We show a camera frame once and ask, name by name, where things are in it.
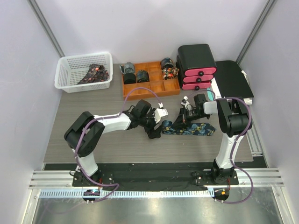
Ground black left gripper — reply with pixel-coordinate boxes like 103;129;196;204
139;109;164;139

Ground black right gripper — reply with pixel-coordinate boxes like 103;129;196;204
172;107;209;129

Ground blue snail pattern tie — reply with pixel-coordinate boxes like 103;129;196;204
162;120;216;136

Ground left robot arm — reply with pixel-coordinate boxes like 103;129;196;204
64;99;168;186

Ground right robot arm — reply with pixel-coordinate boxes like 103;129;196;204
172;94;252;184

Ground orange wooden divider tray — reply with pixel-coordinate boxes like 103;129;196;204
122;61;180;100

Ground teal round pad packet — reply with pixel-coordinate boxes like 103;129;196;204
207;88;215;101

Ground dark blue rolled tie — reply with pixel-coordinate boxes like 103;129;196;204
136;70;150;83

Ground black rolled tie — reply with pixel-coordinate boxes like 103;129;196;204
123;73;136;84

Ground orange floral rolled tie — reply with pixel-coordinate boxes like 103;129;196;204
162;67;179;80

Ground white paper box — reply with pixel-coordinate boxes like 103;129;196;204
211;78;222;99

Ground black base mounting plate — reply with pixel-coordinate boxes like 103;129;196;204
69;162;239;191

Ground grey rolled tie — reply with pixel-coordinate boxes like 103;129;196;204
119;62;135;75

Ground black pink drawer unit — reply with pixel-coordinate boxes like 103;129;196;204
176;44;217;91

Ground blue floral rolled tie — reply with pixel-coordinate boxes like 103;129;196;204
160;57;174;70

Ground dark red dotted tie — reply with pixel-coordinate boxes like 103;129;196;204
77;63;110;85

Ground white plastic basket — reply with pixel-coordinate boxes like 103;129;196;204
54;52;113;93

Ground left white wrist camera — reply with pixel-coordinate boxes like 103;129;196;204
154;108;168;123

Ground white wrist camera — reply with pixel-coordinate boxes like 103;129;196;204
180;96;190;109
154;108;168;123

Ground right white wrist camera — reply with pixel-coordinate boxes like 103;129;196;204
180;96;190;109

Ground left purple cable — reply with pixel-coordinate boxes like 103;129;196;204
74;87;164;203

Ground aluminium frame rail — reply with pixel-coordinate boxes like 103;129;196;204
29;168;284;191

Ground white slotted cable duct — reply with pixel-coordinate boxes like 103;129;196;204
39;188;214;199

